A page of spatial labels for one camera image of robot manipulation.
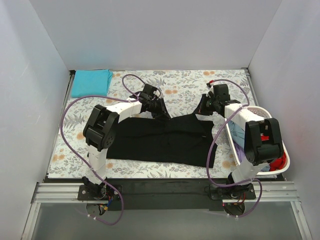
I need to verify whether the lilac t shirt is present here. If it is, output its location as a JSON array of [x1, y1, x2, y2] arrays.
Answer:
[[235, 147, 247, 163]]

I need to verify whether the aluminium frame rail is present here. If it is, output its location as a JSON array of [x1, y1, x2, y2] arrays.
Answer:
[[22, 181, 312, 240]]

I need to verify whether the red t shirt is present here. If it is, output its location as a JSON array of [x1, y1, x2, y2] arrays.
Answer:
[[259, 133, 287, 173]]

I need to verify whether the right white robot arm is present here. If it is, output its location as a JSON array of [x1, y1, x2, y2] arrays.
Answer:
[[194, 81, 285, 199]]

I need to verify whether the blue t shirt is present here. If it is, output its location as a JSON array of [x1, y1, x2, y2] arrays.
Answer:
[[228, 121, 245, 150]]

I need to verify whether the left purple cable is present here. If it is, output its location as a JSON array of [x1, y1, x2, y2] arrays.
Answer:
[[61, 73, 161, 226]]

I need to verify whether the folded teal t shirt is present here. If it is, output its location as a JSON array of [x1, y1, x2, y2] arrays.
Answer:
[[71, 69, 113, 98]]

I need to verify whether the black t shirt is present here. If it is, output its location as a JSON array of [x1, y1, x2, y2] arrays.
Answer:
[[106, 98, 218, 169]]

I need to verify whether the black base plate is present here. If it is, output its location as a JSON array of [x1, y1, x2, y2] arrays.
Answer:
[[77, 177, 258, 213]]

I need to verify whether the floral tablecloth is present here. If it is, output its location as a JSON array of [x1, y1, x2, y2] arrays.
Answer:
[[47, 69, 258, 179]]

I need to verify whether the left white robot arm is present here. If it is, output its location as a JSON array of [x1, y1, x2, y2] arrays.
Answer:
[[82, 84, 170, 200]]

